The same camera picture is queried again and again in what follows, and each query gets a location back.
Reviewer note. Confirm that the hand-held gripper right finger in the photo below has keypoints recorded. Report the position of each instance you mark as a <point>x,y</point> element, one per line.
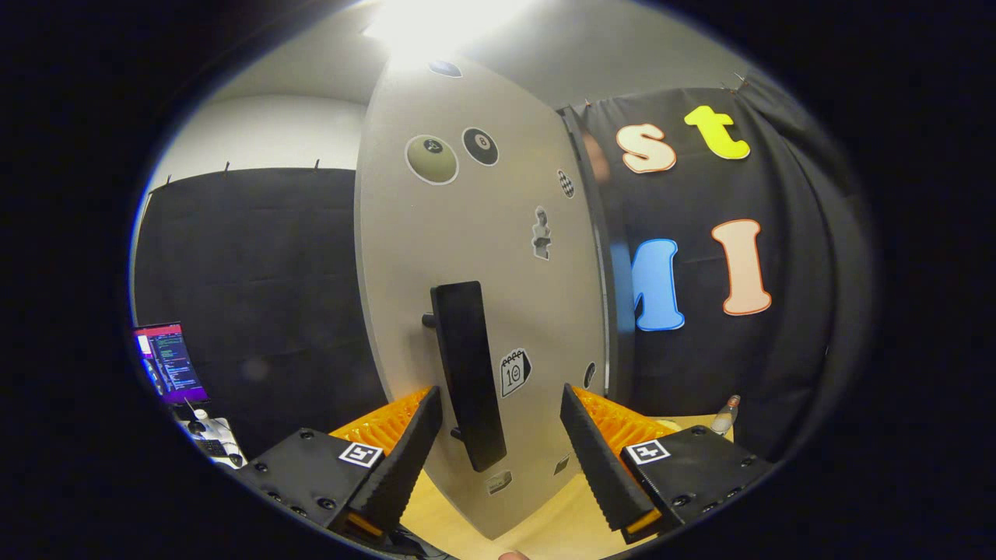
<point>595,467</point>

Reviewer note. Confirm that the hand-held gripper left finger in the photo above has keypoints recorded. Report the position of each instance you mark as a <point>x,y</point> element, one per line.
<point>408,463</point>

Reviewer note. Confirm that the beige shoe cabinet door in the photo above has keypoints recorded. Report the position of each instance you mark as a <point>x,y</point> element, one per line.
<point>436,257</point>

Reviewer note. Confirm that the small red-capped bottle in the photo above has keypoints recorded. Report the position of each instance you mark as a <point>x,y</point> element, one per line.
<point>725,416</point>

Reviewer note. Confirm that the white desk equipment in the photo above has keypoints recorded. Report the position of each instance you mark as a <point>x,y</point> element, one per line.
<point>218,432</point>

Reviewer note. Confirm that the black backdrop cloth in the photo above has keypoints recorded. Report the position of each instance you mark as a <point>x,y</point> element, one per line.
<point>257,257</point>

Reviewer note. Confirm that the laptop screen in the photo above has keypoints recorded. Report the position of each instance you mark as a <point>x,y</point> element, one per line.
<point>171,362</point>

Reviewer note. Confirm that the large ceiling light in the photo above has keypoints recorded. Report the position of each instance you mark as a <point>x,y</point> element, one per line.
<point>436,27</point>

